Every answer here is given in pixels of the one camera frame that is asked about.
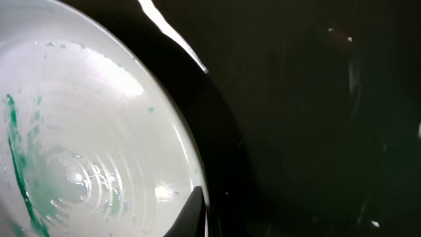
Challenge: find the white plate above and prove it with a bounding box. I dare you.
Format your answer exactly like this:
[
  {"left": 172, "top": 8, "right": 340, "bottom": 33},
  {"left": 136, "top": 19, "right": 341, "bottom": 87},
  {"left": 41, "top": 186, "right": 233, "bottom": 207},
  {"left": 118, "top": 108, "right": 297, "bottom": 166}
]
[{"left": 1, "top": 1, "right": 211, "bottom": 236}]

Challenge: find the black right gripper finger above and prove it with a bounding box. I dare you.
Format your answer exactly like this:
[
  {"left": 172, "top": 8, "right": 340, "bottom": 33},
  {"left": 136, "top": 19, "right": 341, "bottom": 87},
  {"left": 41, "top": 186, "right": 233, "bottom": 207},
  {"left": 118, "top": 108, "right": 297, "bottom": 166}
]
[{"left": 164, "top": 186, "right": 206, "bottom": 237}]

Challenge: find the large black serving tray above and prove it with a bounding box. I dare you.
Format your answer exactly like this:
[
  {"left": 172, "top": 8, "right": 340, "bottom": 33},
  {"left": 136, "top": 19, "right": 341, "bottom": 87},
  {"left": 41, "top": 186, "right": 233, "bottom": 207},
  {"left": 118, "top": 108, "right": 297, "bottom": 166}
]
[{"left": 71, "top": 1, "right": 420, "bottom": 236}]

